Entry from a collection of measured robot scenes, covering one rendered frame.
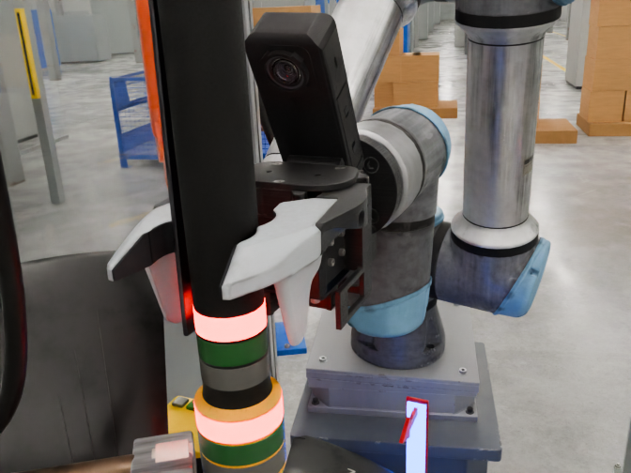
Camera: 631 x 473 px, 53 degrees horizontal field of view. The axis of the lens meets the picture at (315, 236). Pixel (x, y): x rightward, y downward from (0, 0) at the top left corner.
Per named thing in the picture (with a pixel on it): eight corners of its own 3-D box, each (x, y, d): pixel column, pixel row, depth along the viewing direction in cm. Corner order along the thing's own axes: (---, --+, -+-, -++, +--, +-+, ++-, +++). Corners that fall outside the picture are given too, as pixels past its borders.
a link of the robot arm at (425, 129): (452, 196, 58) (460, 101, 55) (420, 235, 48) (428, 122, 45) (369, 186, 60) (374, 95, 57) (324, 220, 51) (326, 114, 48)
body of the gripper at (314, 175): (342, 337, 34) (405, 258, 44) (337, 180, 31) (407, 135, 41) (219, 314, 37) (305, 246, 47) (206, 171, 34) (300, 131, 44)
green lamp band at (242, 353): (199, 372, 29) (196, 348, 28) (197, 337, 32) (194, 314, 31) (272, 361, 29) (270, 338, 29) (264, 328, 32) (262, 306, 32)
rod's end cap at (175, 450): (150, 462, 31) (192, 454, 31) (152, 435, 32) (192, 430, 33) (155, 495, 31) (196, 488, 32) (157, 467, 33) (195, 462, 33)
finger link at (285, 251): (302, 403, 25) (341, 303, 34) (295, 266, 23) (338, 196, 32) (228, 396, 26) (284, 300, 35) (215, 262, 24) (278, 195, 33)
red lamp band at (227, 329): (196, 346, 28) (192, 322, 28) (194, 313, 31) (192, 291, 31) (270, 337, 29) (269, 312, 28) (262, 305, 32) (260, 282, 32)
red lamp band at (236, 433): (197, 450, 30) (194, 429, 29) (195, 398, 34) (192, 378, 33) (289, 435, 30) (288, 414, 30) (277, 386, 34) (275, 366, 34)
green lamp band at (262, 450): (200, 473, 30) (197, 452, 30) (197, 419, 34) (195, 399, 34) (291, 458, 31) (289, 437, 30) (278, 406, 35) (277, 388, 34)
